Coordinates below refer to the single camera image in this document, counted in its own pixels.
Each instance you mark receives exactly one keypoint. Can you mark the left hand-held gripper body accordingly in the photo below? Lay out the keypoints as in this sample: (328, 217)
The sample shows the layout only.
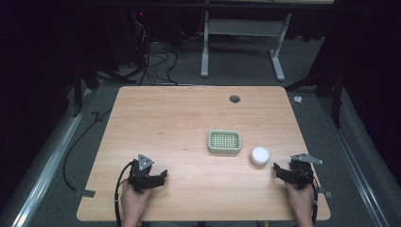
(142, 176)

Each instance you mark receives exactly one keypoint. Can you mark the person's left hand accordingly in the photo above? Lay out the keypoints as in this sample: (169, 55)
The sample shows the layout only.
(134, 201)

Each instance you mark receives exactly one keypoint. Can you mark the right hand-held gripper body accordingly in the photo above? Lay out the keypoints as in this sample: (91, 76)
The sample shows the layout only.
(299, 173)

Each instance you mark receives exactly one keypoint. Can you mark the person's right hand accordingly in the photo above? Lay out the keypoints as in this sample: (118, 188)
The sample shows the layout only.
(299, 200)

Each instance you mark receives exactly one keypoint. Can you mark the black metal stand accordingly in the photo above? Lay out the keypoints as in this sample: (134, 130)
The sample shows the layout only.
(85, 78)
(334, 91)

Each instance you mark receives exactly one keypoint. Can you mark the white metal desk frame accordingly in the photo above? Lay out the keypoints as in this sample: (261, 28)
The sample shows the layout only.
(242, 28)

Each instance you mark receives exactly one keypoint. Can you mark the grey tape strip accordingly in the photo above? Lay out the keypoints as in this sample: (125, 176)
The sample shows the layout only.
(325, 193)
(85, 193)

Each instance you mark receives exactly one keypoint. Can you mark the aluminium floor rail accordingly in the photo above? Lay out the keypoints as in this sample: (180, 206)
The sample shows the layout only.
(47, 170)
(356, 170)

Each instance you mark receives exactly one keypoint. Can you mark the green soap dish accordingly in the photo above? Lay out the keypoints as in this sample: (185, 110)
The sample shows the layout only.
(224, 142)

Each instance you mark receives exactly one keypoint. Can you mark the round white soap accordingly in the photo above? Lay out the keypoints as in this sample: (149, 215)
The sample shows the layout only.
(259, 155)

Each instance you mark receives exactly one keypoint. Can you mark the small white floor scrap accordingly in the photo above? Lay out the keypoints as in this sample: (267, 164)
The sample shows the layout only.
(298, 99)

